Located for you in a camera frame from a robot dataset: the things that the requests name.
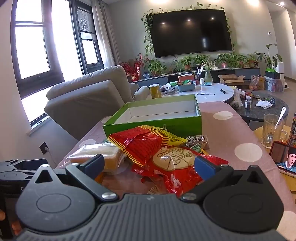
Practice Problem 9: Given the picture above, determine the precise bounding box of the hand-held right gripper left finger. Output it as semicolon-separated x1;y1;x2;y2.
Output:
31;154;118;202

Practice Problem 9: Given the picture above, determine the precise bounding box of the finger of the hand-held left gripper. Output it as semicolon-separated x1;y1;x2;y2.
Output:
0;159;48;173

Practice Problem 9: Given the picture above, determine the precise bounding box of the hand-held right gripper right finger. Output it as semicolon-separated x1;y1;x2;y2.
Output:
180;156;266;204

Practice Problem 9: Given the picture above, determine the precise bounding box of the clear-wrapped yellow bread packet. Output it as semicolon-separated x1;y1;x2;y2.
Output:
67;142;126;174

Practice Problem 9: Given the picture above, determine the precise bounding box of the black white snack packet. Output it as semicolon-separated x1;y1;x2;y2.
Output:
186;135;211;150

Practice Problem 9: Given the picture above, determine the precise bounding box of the red round-cookie snack packet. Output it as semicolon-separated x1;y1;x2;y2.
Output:
132;146;229;197

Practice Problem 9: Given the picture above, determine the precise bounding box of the green cardboard box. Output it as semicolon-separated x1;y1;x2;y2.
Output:
102;94;202;139

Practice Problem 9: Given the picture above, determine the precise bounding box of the clear bag of dark snacks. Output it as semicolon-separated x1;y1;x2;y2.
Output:
161;85;179;95

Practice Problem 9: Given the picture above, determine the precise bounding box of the person's left hand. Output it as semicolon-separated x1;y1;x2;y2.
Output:
0;209;22;235

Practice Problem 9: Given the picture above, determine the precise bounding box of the green yellow snack packet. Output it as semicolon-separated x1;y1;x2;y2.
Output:
191;144;210;155

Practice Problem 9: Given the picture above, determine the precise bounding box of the pink dotted tablecloth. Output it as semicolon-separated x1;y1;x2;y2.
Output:
55;101;296;241

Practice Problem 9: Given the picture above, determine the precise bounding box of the red yellow striped snack bag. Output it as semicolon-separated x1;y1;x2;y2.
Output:
107;125;188;166

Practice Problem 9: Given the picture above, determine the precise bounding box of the beige sofa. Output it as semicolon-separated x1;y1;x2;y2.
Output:
44;65;151;141

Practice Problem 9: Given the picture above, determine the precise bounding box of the clear plastic bag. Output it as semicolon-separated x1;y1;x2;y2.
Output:
231;89;243;109

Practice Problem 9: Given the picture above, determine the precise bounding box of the glass mug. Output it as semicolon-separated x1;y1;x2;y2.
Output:
262;114;289;149

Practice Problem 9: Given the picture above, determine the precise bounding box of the white round table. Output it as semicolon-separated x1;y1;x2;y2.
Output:
139;82;234;105

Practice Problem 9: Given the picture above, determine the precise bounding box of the smartphone in red case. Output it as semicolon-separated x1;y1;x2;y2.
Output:
269;141;296;178

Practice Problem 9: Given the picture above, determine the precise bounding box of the blue plastic basket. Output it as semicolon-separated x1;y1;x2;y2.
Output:
177;82;196;92

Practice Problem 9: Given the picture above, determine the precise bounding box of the dark round coffee table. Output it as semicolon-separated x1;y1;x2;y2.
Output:
231;90;289;127

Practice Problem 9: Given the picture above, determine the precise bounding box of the white crumpled tissue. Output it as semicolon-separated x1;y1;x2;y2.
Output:
254;100;273;109

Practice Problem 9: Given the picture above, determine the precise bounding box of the open cardboard box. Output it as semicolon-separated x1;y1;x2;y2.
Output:
218;75;245;90

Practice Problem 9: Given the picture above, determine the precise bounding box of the yellow cylindrical can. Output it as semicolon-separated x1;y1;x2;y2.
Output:
149;84;160;100

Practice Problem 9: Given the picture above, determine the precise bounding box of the orange tissue box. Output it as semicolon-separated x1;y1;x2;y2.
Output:
178;74;196;82

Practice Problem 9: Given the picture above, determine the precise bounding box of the glass vase with plant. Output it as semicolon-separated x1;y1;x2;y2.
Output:
199;58;217;84

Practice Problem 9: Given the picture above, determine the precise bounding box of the black yellow drink can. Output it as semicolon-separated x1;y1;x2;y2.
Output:
288;112;296;146

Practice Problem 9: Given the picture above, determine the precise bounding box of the plastic bag of fruit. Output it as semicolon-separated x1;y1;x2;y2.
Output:
251;75;260;91

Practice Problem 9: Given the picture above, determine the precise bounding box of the grey television cabinet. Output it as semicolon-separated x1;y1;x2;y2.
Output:
132;67;260;88

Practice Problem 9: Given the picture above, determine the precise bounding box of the red flower arrangement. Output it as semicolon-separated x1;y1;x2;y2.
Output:
121;53;146;82

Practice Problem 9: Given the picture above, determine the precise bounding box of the clear storage bin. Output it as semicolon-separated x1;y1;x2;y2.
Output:
264;77;285;93

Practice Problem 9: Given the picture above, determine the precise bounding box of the dark framed window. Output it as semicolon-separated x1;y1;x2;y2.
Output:
10;0;104;100

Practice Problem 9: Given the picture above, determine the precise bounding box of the row of green potted plants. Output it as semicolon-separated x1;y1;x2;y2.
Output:
143;52;258;77

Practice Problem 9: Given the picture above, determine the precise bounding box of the green black box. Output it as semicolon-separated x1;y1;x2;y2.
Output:
265;68;281;79

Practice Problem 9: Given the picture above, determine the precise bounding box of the tall leafy floor plant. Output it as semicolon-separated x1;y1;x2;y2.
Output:
255;44;282;70

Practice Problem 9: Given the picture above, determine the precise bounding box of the white curtain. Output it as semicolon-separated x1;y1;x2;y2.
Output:
91;0;121;69

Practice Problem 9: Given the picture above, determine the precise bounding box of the wall power socket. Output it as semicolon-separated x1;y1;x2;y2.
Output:
39;142;50;155

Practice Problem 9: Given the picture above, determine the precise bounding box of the wall-mounted black television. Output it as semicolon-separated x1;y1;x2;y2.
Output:
148;9;233;58

